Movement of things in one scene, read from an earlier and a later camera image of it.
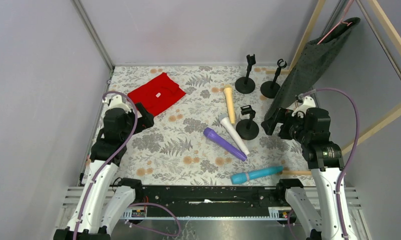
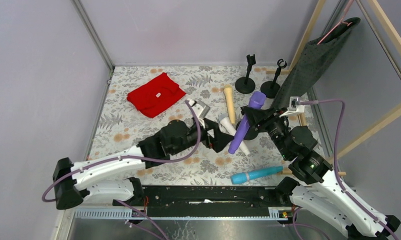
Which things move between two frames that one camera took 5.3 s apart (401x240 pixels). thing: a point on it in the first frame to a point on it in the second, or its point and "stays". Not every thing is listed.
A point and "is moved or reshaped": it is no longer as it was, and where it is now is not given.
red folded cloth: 158,95 stays
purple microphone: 227,146 is moved or reshaped
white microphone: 224,120 stays
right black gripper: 280,120 to 259,117
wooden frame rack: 317,9 stays
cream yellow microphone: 228,91 stays
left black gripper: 140,116 to 208,133
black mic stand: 246,85 stays
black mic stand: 270,89 stays
